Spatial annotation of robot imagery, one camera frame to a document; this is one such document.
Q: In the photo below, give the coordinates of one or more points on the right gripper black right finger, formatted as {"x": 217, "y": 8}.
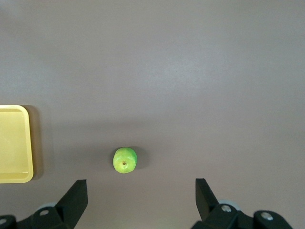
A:
{"x": 207, "y": 202}

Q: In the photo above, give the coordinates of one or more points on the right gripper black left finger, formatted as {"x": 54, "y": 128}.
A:
{"x": 71, "y": 202}

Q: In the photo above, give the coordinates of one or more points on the green apple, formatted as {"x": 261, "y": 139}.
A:
{"x": 125, "y": 160}

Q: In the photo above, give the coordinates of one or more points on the yellow plastic tray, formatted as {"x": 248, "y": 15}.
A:
{"x": 14, "y": 145}

